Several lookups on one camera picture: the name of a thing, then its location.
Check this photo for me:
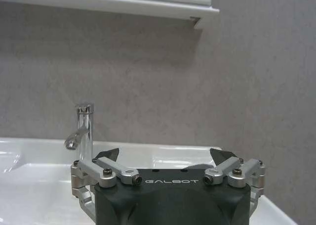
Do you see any white ceramic washbasin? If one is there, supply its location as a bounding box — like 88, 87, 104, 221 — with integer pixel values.
0, 137, 298, 225

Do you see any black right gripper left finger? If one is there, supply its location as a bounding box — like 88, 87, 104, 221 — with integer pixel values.
71, 147, 142, 217

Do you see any chrome basin faucet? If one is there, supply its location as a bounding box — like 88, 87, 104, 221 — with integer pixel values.
64, 102, 95, 165

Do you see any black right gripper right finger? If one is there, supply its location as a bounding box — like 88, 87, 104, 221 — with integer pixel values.
203, 148, 267, 217

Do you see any white wall cabinet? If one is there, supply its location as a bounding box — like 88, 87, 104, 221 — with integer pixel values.
0, 0, 220, 30

